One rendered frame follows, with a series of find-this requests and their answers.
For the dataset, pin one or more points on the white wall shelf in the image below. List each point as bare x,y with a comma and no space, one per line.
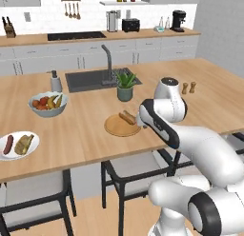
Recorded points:
124,3

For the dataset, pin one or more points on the black toaster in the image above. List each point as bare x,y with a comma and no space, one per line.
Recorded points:
130,25

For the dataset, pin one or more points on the run of grey cupboards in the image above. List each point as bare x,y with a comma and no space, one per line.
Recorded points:
79,54

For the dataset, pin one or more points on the round wooden plate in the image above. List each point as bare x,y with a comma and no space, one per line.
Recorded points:
119,128

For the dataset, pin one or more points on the wooden tool rail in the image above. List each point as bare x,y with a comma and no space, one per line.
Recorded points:
71,0

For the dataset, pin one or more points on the white round plate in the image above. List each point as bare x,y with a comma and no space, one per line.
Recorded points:
33,141

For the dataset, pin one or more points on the black coffee machine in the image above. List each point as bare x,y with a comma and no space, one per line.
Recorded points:
178,21

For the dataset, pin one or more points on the wooden shaker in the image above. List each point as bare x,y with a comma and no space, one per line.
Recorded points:
184,88
192,87

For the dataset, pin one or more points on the black chair grey seat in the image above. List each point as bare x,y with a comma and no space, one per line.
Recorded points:
31,195
133,173
236,143

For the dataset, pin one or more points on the orange red food piece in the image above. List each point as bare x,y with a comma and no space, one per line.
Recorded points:
41,107

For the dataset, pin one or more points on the dark red sausage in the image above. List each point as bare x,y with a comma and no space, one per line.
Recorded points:
8,144

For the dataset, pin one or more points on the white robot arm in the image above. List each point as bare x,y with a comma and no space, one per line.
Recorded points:
203,151

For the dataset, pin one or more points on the black hob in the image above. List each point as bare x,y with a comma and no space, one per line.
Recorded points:
76,35

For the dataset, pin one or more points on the dark grey tap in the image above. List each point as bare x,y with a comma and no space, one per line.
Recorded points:
109,63

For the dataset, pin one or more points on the teal small dish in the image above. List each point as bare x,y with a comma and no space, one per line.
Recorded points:
159,29

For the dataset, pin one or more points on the green plant in grey pot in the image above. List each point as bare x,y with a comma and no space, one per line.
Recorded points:
125,87

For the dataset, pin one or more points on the grey wall socket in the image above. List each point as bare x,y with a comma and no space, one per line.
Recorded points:
27,16

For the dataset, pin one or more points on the clear glass bottle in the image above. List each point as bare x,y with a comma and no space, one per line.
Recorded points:
167,23
161,22

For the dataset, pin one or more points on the grey soap dispenser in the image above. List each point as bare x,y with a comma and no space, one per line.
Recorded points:
56,84

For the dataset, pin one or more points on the pale blue bowl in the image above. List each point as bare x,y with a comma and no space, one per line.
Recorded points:
49,112

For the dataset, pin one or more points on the wooden knife block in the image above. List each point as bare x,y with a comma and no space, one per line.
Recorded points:
9,29

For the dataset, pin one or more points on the hanging wooden tool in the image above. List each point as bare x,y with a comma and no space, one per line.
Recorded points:
70,10
78,11
74,10
66,9

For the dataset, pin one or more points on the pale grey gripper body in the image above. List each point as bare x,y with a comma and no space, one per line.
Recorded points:
140,121

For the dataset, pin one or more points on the dark grey sink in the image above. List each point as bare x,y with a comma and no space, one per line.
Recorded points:
85,79

